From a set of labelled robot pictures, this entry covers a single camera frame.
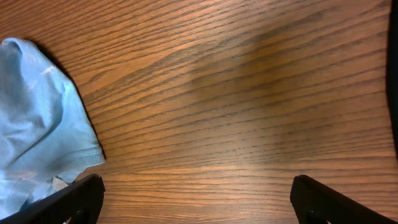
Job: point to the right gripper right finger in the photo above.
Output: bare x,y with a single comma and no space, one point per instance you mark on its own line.
314,202

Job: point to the black t-shirt white logo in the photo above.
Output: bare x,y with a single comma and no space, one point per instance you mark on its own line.
391,70

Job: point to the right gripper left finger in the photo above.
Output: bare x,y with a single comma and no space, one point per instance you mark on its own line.
80,202

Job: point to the light blue printed t-shirt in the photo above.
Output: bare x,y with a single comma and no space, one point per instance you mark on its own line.
47,139

